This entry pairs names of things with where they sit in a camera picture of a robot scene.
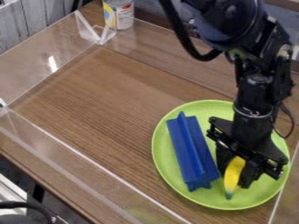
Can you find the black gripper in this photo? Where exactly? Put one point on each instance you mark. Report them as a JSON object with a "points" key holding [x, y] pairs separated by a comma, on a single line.
{"points": [[244, 137]]}

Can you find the yellow toy banana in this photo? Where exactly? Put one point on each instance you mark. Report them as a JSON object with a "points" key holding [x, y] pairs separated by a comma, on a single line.
{"points": [[231, 175]]}

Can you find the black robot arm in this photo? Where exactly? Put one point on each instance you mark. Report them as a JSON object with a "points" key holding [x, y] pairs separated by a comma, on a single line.
{"points": [[236, 28]]}

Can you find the blue plastic block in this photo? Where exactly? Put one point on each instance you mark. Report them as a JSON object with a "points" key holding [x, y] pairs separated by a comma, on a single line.
{"points": [[199, 170]]}

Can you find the white labelled canister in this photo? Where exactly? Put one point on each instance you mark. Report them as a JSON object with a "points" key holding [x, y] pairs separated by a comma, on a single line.
{"points": [[119, 12]]}

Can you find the clear acrylic front wall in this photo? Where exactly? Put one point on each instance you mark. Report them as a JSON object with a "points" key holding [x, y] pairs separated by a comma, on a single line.
{"points": [[101, 196]]}

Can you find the clear acrylic corner bracket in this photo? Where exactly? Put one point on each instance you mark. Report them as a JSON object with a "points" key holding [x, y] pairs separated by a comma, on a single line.
{"points": [[95, 33]]}

